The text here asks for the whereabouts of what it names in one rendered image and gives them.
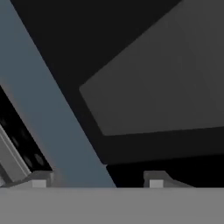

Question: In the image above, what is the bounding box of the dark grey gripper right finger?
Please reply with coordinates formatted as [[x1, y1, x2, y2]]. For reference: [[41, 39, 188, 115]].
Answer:
[[143, 170, 194, 189]]

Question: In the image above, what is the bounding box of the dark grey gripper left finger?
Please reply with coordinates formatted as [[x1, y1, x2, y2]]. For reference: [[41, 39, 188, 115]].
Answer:
[[8, 170, 55, 189]]

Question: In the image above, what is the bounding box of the black and grey microwave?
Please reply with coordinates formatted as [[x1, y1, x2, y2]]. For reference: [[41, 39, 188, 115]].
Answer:
[[0, 83, 53, 187]]

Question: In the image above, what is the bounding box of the black microwave door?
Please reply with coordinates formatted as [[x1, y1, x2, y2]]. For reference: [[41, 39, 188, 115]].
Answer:
[[10, 0, 224, 166]]

